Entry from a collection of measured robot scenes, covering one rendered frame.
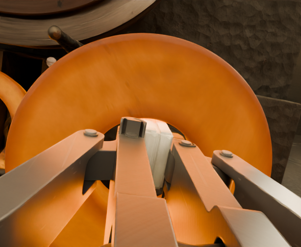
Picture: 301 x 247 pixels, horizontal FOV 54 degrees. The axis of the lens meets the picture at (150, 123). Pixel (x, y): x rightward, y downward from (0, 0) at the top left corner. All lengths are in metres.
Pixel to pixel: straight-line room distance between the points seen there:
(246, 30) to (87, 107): 0.47
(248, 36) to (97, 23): 0.30
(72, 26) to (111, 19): 0.05
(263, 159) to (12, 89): 0.38
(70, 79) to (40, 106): 0.02
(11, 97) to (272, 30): 0.46
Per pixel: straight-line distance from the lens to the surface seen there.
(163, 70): 0.16
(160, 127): 0.15
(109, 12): 0.40
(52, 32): 0.31
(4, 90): 0.48
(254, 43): 0.60
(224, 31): 0.58
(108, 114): 0.16
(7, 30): 0.42
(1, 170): 0.45
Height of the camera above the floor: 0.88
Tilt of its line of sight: 10 degrees down
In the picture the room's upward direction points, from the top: 11 degrees clockwise
